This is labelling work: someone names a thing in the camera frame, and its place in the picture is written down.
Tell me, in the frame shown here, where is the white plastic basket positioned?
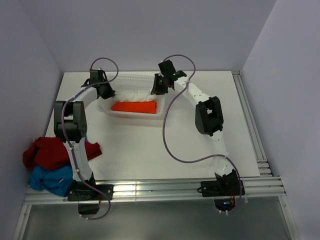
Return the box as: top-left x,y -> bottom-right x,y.
96,73 -> 166,120

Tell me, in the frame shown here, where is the white printed t-shirt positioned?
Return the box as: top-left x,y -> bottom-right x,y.
115,90 -> 157,102

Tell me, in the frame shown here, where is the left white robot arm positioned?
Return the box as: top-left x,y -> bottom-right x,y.
53,68 -> 116,200

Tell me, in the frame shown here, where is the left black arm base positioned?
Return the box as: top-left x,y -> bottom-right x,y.
67,184 -> 114,216

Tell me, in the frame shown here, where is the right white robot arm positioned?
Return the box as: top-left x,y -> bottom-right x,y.
150,57 -> 241,195

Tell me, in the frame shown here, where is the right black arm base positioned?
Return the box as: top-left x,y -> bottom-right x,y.
197,170 -> 246,215

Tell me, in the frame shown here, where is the orange rolled t-shirt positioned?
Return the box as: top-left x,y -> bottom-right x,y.
110,100 -> 157,114

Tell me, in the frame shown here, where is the dark red t-shirt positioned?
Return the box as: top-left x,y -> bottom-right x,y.
22,136 -> 103,172

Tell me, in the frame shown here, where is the blue t-shirt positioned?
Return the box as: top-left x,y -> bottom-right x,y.
29,165 -> 73,197

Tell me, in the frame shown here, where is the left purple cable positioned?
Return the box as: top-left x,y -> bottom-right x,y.
61,57 -> 119,221

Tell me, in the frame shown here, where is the purple cable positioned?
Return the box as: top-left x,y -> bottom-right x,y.
159,54 -> 244,215
61,57 -> 119,221

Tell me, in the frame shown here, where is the right side aluminium rail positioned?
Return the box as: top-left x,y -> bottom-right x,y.
231,71 -> 274,177

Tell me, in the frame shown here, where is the aluminium rail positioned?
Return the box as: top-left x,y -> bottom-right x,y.
22,176 -> 286,205
231,71 -> 274,177

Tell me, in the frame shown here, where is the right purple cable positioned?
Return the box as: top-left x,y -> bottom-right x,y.
159,54 -> 244,215

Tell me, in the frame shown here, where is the front aluminium rail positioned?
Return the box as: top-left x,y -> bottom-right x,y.
22,176 -> 286,205

